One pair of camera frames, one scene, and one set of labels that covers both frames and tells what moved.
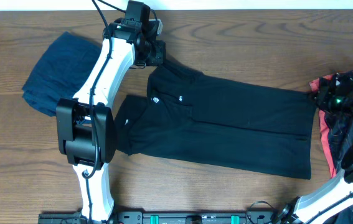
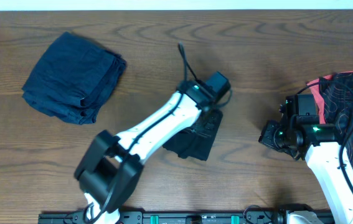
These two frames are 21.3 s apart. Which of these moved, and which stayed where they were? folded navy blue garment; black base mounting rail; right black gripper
Moved: right black gripper
Stayed: black base mounting rail; folded navy blue garment
